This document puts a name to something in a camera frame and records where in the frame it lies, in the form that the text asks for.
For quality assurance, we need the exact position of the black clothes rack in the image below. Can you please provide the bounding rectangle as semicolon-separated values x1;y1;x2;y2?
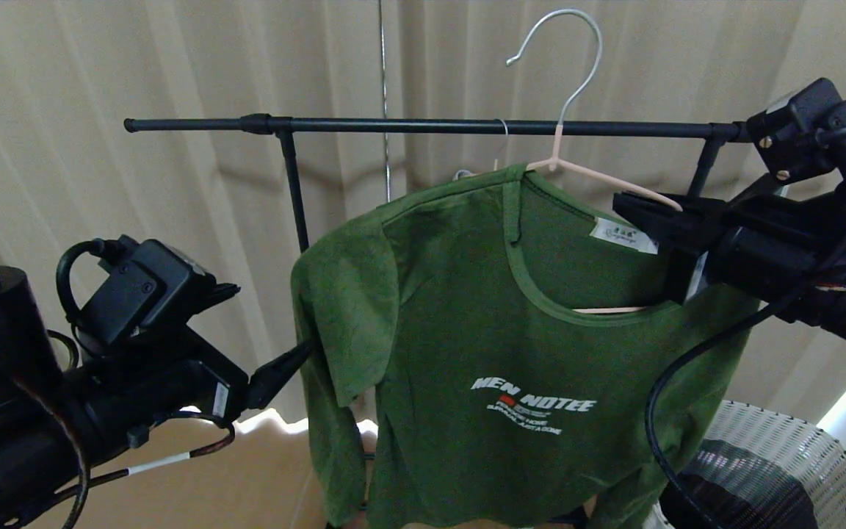
123;112;754;529

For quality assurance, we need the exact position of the pink clothes hanger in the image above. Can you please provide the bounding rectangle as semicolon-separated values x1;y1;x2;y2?
491;118;510;174
505;9;684;315

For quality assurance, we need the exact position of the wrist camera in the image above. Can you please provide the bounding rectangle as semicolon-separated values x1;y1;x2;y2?
56;235;242;362
746;77;846;214

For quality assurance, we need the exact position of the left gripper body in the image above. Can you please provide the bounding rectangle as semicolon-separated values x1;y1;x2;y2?
63;345;251;471

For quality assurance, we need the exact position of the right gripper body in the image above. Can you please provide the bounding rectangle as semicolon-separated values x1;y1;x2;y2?
669;197;846;311

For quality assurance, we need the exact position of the white laundry basket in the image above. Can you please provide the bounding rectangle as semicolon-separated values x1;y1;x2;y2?
643;400;846;529

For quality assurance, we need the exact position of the beige curtain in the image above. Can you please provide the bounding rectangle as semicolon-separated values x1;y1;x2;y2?
0;0;846;442

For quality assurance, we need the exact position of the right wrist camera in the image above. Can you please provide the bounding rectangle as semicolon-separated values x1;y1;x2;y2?
746;77;846;214

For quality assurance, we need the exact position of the black cable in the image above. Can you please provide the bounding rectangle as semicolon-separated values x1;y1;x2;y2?
646;121;846;529

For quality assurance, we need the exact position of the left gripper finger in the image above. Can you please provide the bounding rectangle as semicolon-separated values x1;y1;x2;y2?
195;283;242;314
247;339;314;411

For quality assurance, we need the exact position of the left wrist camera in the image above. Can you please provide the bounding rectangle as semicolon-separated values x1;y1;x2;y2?
56;235;242;362

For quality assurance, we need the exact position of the green printed garment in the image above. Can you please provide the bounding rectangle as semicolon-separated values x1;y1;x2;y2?
291;163;762;529

